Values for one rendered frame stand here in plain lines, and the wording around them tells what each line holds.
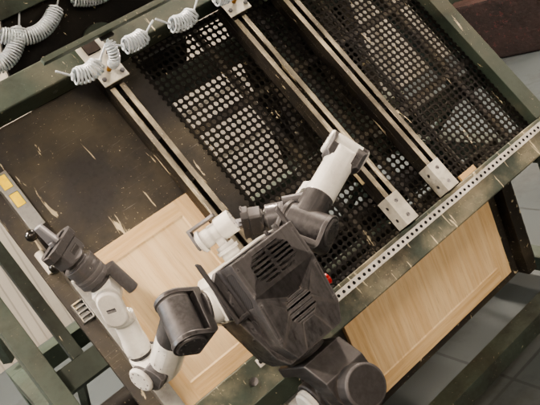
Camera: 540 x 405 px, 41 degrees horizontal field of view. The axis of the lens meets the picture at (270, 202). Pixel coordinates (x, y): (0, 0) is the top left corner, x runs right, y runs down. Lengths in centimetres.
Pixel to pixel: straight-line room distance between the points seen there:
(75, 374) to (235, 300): 70
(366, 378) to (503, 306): 195
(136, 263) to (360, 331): 94
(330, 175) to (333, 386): 59
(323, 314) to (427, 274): 127
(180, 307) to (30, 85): 104
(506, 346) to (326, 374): 144
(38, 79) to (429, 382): 207
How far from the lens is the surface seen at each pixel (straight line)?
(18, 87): 255
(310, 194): 202
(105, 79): 255
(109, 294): 194
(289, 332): 180
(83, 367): 237
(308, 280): 181
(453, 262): 316
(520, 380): 329
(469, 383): 306
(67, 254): 192
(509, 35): 689
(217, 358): 237
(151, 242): 243
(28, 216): 242
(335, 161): 207
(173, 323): 182
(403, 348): 305
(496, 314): 367
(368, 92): 284
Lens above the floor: 214
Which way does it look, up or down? 22 degrees down
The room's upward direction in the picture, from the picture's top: 25 degrees counter-clockwise
